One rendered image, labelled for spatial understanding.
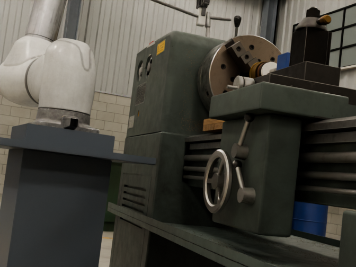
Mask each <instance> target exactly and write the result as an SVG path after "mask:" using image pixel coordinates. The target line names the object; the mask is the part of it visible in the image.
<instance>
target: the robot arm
mask: <svg viewBox="0 0 356 267"><path fill-rule="evenodd" d="M66 2H67V0H34V3H33V7H32V11H31V15H30V18H29V22H28V26H27V29H26V33H25V36H24V37H22V38H20V39H18V40H17V41H15V43H14V45H13V47H12V49H11V51H10V53H9V54H8V56H7V57H6V59H5V61H4V62H3V63H2V64H1V65H0V93H1V95H2V96H3V97H4V98H6V99H7V100H9V101H11V102H13V103H15V104H17V105H20V106H28V107H38V111H37V116H36V119H35V120H34V121H33V122H29V123H30V124H37V125H42V126H49V127H56V128H63V129H70V130H77V131H84V132H91V133H95V134H99V133H100V131H99V130H98V129H95V128H92V127H90V115H91V109H92V105H93V99H94V92H95V83H96V64H95V59H94V55H93V52H92V50H91V49H90V47H89V46H88V44H86V43H84V42H81V41H78V40H73V39H67V38H60V39H58V40H57V37H58V33H59V29H60V25H61V21H62V18H63V13H64V10H65V6H66ZM209 3H210V0H197V5H196V9H198V12H197V15H199V16H198V18H197V21H196V26H201V27H203V26H205V23H206V14H207V7H208V5H209Z"/></svg>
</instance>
